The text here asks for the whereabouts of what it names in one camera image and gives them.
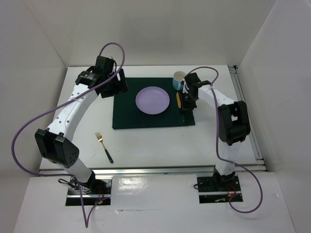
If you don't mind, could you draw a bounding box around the purple plate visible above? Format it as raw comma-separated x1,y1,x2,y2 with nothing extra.
135,86,170,115

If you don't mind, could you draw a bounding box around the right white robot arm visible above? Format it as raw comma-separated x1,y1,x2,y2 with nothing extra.
176,73,250,190

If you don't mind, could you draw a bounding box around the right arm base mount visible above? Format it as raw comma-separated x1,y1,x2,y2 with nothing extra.
193,176,243,204

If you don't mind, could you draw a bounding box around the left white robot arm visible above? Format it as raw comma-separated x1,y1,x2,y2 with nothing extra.
35,55,128,194

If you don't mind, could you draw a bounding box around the gold fork black handle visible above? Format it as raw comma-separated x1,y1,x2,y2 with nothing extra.
95,132,114,164

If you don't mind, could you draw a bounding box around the dark green cloth napkin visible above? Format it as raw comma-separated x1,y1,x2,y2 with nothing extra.
112,77,195,130

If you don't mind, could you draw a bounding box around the light blue mug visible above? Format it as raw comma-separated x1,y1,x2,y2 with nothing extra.
173,71,186,91

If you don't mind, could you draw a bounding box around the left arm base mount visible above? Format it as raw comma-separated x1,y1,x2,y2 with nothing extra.
58,178,112,206

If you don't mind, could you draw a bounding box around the gold knife black handle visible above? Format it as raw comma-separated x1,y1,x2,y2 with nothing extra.
176,92,185,122

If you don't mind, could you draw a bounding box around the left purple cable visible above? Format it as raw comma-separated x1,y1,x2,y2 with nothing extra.
11,42,126,228

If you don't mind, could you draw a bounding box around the aluminium rail frame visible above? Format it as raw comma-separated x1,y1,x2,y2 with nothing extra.
38,65,268,176

